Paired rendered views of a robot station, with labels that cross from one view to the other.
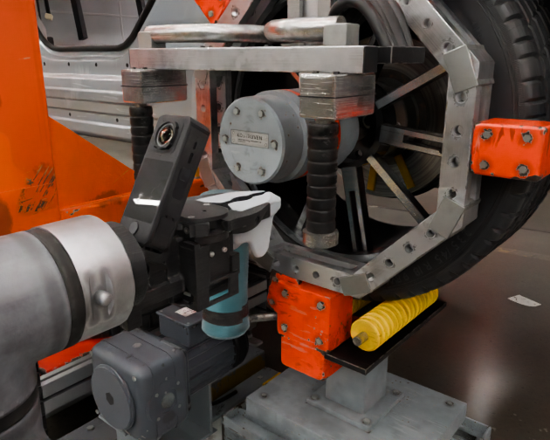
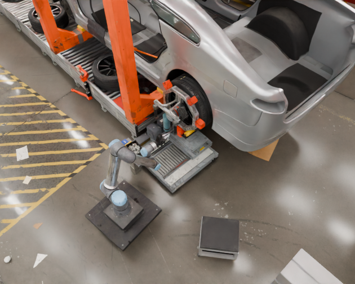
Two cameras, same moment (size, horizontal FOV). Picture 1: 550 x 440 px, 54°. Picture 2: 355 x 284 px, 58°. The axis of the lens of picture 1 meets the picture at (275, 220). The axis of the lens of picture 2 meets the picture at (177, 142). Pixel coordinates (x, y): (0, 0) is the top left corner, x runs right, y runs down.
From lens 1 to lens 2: 3.09 m
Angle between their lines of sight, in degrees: 36
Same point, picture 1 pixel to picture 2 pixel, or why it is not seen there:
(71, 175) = (143, 103)
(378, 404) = (192, 137)
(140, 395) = (154, 135)
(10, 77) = (136, 97)
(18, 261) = (150, 148)
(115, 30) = not seen: outside the picture
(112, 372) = (150, 132)
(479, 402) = not seen: hidden behind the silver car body
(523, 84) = (202, 116)
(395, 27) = (183, 115)
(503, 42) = (200, 111)
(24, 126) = (137, 102)
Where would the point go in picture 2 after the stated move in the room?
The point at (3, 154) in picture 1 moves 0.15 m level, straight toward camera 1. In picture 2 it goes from (134, 106) to (138, 115)
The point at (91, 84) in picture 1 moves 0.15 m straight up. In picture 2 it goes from (141, 67) to (140, 57)
